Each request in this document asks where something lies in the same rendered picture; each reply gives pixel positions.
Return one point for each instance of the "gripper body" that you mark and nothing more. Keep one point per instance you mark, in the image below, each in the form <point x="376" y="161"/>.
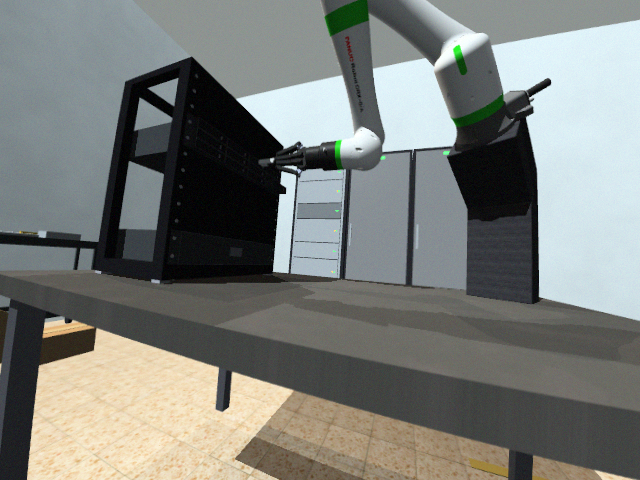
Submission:
<point x="312" y="158"/>

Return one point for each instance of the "black server rack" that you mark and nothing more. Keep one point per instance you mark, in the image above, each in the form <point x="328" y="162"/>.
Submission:
<point x="205" y="191"/>

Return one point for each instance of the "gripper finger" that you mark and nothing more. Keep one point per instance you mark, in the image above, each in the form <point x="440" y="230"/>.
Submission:
<point x="282" y="163"/>
<point x="285" y="151"/>

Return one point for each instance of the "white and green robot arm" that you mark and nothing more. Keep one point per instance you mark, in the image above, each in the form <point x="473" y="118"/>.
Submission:
<point x="466" y="73"/>

